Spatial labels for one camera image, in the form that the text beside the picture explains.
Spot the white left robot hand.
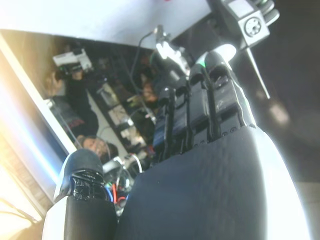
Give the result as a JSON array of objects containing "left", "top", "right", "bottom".
[{"left": 42, "top": 44, "right": 315, "bottom": 240}]

